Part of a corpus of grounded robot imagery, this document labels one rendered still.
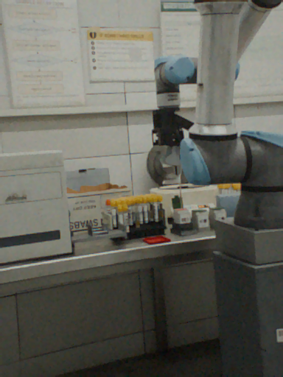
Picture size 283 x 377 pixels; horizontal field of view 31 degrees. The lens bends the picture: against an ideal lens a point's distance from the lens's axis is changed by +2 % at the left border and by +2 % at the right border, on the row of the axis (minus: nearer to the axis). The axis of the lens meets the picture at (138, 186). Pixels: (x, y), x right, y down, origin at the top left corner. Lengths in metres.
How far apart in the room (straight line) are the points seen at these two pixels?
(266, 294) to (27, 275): 0.62
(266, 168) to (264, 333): 0.38
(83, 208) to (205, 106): 0.73
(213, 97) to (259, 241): 0.35
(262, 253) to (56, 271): 0.56
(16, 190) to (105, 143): 0.79
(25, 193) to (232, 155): 0.57
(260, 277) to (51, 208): 0.59
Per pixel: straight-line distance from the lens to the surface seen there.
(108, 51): 2.15
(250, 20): 1.33
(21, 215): 1.41
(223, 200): 1.74
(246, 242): 1.23
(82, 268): 1.42
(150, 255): 1.47
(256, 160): 1.21
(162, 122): 1.56
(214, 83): 1.16
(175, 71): 1.45
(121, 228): 1.51
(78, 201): 1.73
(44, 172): 1.41
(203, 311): 2.39
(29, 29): 2.08
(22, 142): 2.04
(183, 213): 1.60
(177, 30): 2.26
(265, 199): 1.24
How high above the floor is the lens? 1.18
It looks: 5 degrees down
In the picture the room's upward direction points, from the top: 4 degrees counter-clockwise
